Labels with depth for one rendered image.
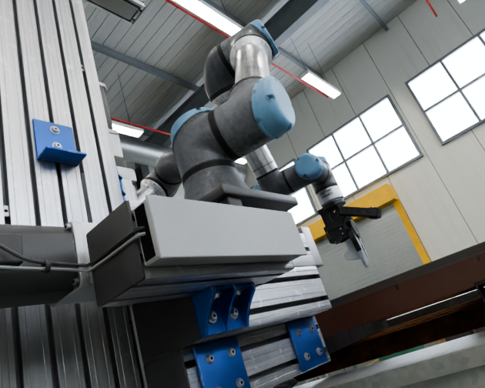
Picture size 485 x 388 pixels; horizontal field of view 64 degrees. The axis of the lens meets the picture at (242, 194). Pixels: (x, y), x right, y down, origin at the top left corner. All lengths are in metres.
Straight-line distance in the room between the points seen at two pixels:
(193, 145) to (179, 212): 0.38
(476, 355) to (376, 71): 10.31
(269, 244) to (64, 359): 0.34
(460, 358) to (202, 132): 0.61
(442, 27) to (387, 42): 1.26
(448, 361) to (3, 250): 0.69
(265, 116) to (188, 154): 0.17
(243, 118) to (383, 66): 10.18
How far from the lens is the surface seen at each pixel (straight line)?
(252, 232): 0.50
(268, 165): 1.16
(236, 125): 0.76
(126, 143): 9.38
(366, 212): 1.19
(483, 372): 0.97
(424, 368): 0.81
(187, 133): 0.81
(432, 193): 9.71
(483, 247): 1.04
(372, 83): 10.85
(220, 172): 0.76
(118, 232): 0.44
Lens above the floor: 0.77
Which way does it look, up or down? 23 degrees up
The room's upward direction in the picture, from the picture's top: 19 degrees counter-clockwise
